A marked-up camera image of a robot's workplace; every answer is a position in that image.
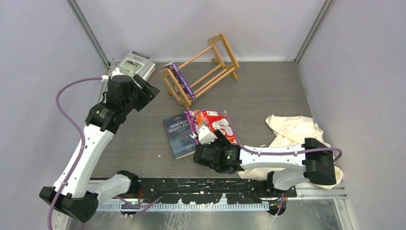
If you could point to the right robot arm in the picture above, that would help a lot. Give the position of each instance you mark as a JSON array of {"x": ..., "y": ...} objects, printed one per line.
[{"x": 311, "y": 161}]

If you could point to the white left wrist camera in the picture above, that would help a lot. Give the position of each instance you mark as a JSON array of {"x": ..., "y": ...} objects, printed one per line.
[{"x": 114, "y": 73}]

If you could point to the cream cloth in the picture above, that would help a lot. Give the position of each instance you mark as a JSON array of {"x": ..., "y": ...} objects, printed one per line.
[{"x": 289, "y": 131}]

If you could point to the red Treehouse book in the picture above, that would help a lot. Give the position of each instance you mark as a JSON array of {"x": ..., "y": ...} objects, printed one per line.
[{"x": 214, "y": 121}]

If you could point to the orange 78-Storey Treehouse book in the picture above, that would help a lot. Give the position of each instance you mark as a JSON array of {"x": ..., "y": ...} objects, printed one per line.
[{"x": 199, "y": 119}]

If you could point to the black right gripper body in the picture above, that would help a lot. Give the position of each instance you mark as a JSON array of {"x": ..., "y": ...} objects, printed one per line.
[{"x": 215, "y": 144}]

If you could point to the blue Nineteen Eighty-Four book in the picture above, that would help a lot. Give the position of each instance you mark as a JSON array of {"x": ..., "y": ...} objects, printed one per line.
[{"x": 178, "y": 132}]

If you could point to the stack of grey magazines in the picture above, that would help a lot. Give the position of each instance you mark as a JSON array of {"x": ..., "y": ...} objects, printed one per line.
[{"x": 135, "y": 63}]

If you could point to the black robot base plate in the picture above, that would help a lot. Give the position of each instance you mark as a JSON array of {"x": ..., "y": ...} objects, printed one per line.
[{"x": 204, "y": 191}]

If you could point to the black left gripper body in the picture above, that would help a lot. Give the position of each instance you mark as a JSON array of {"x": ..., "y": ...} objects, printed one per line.
[{"x": 129, "y": 103}]

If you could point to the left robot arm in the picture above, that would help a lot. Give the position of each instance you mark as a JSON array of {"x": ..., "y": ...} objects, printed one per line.
[{"x": 71, "y": 193}]

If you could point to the magenta paperback book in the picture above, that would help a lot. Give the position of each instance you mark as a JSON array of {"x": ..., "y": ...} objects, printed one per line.
[{"x": 189, "y": 115}]

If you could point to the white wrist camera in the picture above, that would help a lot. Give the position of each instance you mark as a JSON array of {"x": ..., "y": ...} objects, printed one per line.
[
  {"x": 203, "y": 135},
  {"x": 114, "y": 73}
]

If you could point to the purple 52-Storey Treehouse book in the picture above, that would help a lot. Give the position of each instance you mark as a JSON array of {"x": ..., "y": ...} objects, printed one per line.
[{"x": 180, "y": 78}]

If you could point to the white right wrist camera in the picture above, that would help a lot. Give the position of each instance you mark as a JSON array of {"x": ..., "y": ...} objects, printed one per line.
[{"x": 203, "y": 135}]

